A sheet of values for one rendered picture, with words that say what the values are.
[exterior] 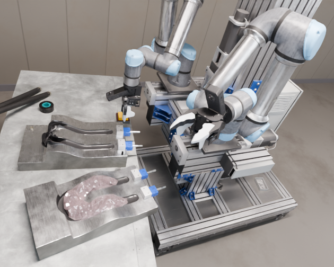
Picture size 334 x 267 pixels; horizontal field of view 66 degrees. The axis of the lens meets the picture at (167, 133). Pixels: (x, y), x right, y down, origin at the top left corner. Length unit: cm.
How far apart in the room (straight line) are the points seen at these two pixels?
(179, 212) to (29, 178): 109
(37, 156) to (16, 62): 187
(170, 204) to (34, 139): 108
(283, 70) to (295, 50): 8
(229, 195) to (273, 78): 136
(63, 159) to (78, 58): 192
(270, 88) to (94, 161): 87
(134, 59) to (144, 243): 78
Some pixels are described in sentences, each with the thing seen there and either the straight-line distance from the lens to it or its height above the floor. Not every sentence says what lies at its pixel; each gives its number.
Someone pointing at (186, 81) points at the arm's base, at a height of 107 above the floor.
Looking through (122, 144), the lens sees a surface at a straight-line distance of 134.
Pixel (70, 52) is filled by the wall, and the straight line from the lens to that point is 306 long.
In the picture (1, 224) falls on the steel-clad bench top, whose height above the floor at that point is 80.
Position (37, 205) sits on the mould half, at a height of 91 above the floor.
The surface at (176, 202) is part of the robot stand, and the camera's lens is 204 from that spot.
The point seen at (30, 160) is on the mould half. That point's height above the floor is 86.
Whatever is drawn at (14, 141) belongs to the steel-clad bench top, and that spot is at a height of 80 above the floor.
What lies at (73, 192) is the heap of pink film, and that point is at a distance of 119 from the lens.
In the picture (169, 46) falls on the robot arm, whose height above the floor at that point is 139.
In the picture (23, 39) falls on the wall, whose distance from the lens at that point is 300.
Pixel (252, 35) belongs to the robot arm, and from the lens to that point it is 103.
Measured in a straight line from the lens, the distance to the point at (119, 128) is 142.
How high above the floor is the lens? 188
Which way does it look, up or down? 42 degrees down
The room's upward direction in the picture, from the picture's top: 16 degrees clockwise
